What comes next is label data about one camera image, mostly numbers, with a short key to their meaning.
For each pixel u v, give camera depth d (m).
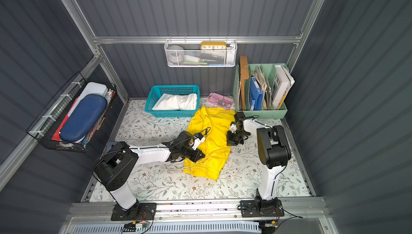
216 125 1.02
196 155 0.79
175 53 0.83
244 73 0.90
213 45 0.87
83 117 0.69
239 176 0.84
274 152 0.52
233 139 0.87
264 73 1.02
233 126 0.94
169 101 1.08
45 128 0.61
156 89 1.16
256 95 0.96
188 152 0.78
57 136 0.65
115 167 0.48
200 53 0.90
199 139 0.83
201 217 0.73
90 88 0.78
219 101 1.18
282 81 0.94
